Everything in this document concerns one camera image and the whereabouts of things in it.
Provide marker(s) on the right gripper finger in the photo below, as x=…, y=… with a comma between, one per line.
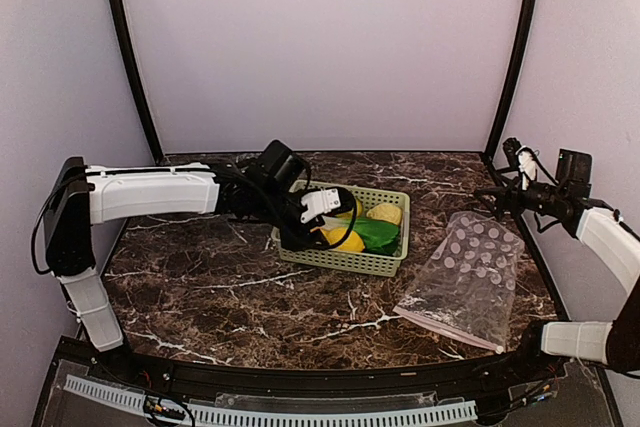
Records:
x=498, y=192
x=502, y=206

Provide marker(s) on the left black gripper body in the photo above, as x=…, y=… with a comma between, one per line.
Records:
x=291, y=240

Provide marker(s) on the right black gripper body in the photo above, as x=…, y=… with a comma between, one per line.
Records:
x=551, y=201

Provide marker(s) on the yellow lemon toy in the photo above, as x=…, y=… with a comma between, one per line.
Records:
x=353, y=243

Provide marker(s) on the green bok choy toy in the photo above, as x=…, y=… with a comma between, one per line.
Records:
x=379, y=237

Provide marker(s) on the clear zip top bag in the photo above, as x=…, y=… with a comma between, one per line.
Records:
x=467, y=288

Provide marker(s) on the green plastic basket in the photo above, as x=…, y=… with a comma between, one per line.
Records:
x=364, y=263

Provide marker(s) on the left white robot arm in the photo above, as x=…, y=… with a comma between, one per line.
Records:
x=83, y=196

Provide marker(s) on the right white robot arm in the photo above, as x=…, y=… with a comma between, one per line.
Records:
x=613, y=344

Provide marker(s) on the pale yellow bumpy fruit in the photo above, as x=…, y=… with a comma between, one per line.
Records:
x=387, y=212

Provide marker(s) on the small circuit board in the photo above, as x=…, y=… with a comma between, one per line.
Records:
x=156, y=410

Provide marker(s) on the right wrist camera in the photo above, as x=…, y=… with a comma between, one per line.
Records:
x=574, y=166

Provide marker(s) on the black front rail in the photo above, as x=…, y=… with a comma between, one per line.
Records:
x=472, y=379

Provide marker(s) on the right black frame post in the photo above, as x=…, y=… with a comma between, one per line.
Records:
x=512, y=75

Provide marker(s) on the black frame post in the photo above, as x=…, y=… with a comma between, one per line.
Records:
x=512, y=75
x=126, y=48

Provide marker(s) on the white slotted cable duct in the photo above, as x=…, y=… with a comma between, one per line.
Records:
x=248, y=410

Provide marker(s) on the left black frame post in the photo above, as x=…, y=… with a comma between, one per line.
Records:
x=126, y=48

